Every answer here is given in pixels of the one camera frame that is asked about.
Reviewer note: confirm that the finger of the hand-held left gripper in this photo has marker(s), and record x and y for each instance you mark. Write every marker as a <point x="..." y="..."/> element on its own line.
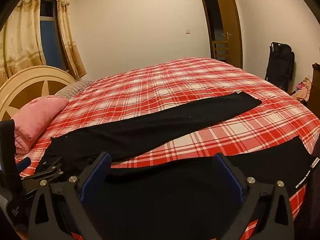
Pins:
<point x="25" y="163"/>
<point x="51" y="167"/>

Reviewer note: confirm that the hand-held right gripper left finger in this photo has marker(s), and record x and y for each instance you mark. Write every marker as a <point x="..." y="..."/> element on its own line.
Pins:
<point x="97" y="172"/>

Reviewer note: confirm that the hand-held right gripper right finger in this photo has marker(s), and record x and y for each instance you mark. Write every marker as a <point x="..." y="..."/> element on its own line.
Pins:
<point x="230" y="175"/>

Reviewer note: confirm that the black pants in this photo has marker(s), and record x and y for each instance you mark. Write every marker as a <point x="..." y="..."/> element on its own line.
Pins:
<point x="140" y="130"/>

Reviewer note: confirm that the pink pillow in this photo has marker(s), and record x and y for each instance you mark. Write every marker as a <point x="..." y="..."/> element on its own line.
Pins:
<point x="37" y="120"/>

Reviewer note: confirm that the cream star headboard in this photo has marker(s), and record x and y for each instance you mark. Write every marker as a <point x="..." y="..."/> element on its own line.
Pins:
<point x="22" y="85"/>

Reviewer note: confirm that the striped pillow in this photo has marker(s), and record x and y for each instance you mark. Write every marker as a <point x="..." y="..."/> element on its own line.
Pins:
<point x="72" y="88"/>

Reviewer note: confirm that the dark mesh cloth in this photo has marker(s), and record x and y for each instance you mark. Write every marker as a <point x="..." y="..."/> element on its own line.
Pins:
<point x="311" y="200"/>

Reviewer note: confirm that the red plaid bed sheet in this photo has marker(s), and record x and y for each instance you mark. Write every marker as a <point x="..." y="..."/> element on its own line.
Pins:
<point x="155" y="85"/>

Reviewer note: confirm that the pile of clothes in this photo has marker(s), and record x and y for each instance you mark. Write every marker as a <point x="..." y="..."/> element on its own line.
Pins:
<point x="303" y="90"/>

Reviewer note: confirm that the beige floral curtain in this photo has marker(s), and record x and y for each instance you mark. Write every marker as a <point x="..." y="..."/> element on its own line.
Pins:
<point x="22" y="30"/>
<point x="68" y="37"/>

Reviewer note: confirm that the window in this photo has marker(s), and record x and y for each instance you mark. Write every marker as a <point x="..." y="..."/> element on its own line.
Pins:
<point x="50" y="35"/>

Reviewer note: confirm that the dark wooden cabinet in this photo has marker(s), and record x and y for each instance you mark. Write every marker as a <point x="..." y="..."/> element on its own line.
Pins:
<point x="316" y="80"/>

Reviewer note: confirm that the wooden chair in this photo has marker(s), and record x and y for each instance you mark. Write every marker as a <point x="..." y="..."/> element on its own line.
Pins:
<point x="220" y="44"/>

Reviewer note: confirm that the brown wooden door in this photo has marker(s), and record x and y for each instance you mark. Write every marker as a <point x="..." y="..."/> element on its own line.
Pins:
<point x="230" y="15"/>

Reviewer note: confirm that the brown door frame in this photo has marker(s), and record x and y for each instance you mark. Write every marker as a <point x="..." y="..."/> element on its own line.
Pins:
<point x="203" y="10"/>

